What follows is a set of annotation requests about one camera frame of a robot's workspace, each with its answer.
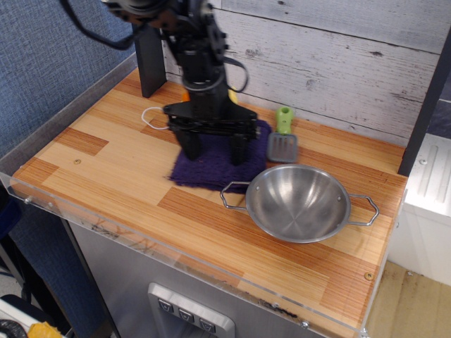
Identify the black upright post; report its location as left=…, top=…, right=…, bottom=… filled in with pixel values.
left=135, top=27, right=167, bottom=98
left=397, top=32, right=450, bottom=177

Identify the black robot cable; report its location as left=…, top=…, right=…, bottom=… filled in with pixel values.
left=58, top=0, right=142, bottom=51

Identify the white cabinet with metal top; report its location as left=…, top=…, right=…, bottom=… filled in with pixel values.
left=388, top=134, right=450, bottom=285

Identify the purple blue towel napkin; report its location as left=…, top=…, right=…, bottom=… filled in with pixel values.
left=170, top=120, right=272, bottom=191

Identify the green handled grey spatula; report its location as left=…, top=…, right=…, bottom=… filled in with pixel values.
left=266, top=106, right=298, bottom=163

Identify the clear acrylic edge guard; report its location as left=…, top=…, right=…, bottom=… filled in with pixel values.
left=0, top=170, right=369, bottom=338

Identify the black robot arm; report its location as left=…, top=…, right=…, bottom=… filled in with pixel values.
left=105, top=1, right=257, bottom=165

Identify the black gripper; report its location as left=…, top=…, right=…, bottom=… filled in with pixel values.
left=163, top=80, right=259, bottom=165

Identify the stainless steel two-handled pan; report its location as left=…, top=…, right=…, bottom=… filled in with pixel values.
left=220, top=164, right=380, bottom=244

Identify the yellow black cable bundle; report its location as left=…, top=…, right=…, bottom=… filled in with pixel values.
left=0, top=318, right=63, bottom=338

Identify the yellow plush duck toy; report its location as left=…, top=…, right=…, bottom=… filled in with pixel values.
left=181, top=87, right=239, bottom=104

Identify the black right upright post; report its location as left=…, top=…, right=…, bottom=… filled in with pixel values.
left=397, top=32, right=450, bottom=177

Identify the silver button control panel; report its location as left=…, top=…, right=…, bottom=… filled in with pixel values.
left=147, top=282, right=236, bottom=337

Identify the stainless steel cabinet front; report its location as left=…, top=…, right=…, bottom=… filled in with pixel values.
left=66, top=218, right=353, bottom=338

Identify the white string loop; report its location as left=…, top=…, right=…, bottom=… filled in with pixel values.
left=141, top=106, right=171, bottom=130

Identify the black left upright post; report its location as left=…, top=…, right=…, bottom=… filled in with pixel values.
left=135, top=27, right=167, bottom=98

